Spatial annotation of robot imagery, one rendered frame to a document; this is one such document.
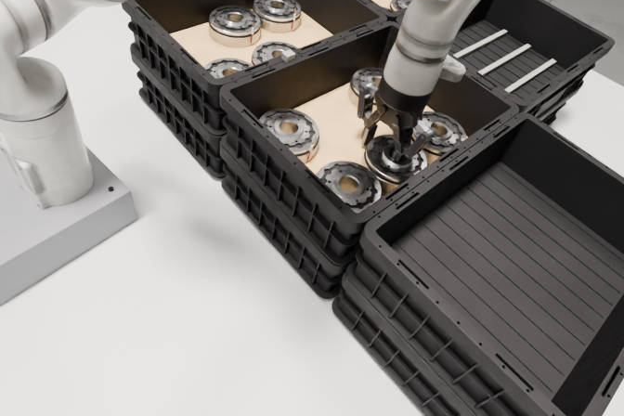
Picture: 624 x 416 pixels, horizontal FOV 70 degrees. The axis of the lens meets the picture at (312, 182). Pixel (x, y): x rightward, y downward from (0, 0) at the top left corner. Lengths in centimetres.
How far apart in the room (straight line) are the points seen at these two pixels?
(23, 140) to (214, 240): 32
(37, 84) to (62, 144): 10
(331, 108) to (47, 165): 46
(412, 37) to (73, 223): 53
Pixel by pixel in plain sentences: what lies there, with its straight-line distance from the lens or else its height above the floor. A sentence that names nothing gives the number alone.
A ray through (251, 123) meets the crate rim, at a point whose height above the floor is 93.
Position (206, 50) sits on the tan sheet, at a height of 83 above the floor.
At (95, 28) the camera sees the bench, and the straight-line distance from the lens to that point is 124.
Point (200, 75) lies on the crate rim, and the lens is 71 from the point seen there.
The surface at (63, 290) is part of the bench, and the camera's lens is 78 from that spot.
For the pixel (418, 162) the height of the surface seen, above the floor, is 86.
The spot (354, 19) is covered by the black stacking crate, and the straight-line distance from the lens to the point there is 97.
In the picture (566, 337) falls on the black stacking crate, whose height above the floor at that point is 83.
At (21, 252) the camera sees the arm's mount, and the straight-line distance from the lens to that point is 73.
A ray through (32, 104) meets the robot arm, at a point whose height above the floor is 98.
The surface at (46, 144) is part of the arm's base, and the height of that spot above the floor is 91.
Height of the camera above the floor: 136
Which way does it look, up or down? 50 degrees down
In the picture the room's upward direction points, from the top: 14 degrees clockwise
